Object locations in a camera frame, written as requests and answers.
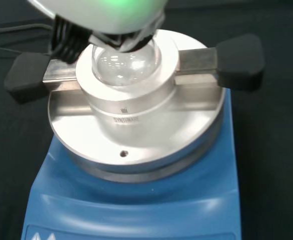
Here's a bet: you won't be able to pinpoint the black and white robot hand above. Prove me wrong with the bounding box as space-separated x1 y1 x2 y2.
26 0 167 65

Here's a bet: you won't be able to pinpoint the clear round-bottom glass flask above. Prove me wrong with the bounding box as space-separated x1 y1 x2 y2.
91 37 162 88

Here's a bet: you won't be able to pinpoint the thick black power cable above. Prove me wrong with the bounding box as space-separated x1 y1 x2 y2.
0 23 55 36

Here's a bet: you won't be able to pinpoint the thin black cable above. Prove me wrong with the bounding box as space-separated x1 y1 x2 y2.
0 44 22 55

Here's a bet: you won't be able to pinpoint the aluminium heating block, black handles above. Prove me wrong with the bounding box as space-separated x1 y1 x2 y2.
3 29 265 176

